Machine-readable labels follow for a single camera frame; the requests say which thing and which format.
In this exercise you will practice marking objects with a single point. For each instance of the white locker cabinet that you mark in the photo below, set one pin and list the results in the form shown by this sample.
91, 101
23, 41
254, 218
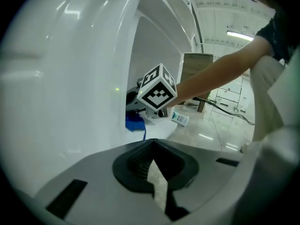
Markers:
230, 92

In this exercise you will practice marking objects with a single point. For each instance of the ceiling tube light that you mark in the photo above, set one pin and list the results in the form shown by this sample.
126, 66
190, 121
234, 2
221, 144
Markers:
240, 35

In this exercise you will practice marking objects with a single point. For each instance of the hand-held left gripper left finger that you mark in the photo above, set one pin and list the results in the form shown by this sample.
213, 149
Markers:
98, 191

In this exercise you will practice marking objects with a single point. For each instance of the person's beige trousers leg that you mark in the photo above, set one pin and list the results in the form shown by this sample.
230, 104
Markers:
267, 95

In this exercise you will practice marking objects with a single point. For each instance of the person's right forearm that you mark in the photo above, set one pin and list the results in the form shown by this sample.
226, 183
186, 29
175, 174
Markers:
218, 71

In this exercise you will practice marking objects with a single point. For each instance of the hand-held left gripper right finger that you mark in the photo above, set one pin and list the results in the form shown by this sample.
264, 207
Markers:
206, 170

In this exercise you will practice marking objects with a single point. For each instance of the blue cloth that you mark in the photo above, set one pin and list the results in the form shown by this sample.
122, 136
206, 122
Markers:
134, 124

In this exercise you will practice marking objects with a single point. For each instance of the person's black shirt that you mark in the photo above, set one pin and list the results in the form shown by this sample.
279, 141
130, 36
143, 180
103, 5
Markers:
281, 32

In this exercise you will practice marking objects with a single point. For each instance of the white plastic bottle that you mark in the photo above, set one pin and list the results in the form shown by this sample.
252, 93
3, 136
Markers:
181, 119

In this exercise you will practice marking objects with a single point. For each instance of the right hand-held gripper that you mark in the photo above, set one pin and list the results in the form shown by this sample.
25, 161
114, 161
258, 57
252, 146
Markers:
157, 90

